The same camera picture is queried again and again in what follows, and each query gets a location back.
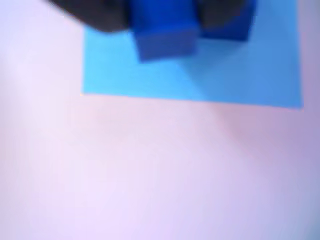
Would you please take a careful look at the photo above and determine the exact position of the tiny blue cube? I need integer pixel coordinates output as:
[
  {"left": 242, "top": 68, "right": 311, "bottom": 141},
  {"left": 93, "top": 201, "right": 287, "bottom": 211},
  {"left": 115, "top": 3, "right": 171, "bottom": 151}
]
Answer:
[{"left": 128, "top": 0, "right": 202, "bottom": 63}]

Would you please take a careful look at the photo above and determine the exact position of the light blue paper square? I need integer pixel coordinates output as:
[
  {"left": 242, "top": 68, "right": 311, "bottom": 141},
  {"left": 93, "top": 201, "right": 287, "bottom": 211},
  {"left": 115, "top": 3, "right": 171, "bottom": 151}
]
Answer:
[{"left": 80, "top": 0, "right": 305, "bottom": 111}]

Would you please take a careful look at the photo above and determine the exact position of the medium blue cube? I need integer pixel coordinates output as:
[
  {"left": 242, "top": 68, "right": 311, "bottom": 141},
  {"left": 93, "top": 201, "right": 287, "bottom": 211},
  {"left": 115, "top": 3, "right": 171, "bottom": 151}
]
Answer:
[{"left": 199, "top": 0, "right": 259, "bottom": 43}]

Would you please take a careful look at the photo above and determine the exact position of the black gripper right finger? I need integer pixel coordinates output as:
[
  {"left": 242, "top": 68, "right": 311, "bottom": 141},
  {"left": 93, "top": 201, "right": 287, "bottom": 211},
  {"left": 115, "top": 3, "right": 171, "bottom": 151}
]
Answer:
[{"left": 196, "top": 0, "right": 252, "bottom": 30}]

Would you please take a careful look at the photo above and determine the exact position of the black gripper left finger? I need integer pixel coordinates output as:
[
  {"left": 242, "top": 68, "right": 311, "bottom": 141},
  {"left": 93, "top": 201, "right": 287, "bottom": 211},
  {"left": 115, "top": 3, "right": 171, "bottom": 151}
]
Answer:
[{"left": 46, "top": 0, "right": 135, "bottom": 34}]

